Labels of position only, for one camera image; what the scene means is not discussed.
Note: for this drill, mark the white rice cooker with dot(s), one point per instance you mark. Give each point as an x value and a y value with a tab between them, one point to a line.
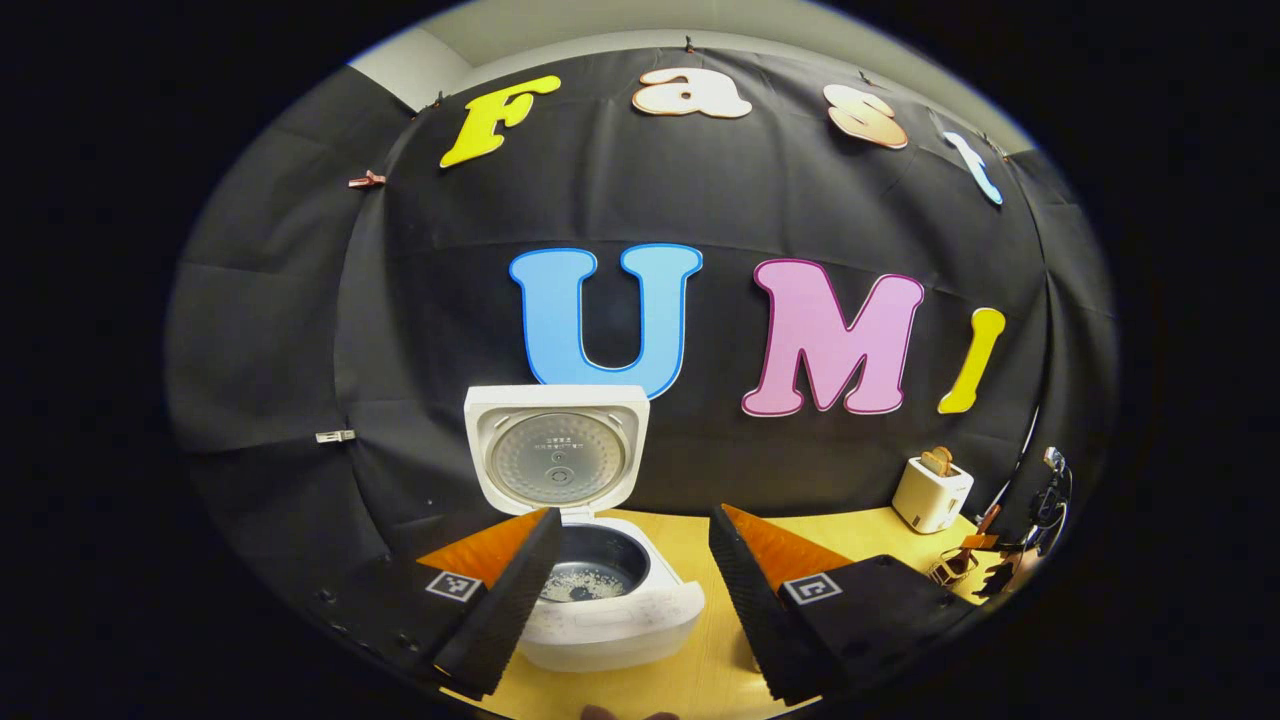
620	620

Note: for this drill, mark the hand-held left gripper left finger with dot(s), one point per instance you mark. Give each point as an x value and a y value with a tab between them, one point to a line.
505	610

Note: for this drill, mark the white toaster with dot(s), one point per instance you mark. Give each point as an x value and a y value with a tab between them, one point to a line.
925	500

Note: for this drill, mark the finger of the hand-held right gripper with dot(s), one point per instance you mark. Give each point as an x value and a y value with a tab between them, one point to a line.
980	541

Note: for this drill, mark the white rice grains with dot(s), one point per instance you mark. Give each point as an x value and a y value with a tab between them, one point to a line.
590	580

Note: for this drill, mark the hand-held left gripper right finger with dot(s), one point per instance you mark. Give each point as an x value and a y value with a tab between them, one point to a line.
755	610

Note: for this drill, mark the toasted bread slice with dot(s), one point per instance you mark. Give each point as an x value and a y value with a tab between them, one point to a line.
938	461

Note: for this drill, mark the black backdrop cloth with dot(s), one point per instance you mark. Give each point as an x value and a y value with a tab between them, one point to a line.
430	330

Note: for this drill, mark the white cloth clip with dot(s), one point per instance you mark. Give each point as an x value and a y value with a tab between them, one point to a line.
335	436

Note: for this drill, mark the copper cloth clip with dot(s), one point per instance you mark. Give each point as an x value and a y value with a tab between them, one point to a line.
366	181

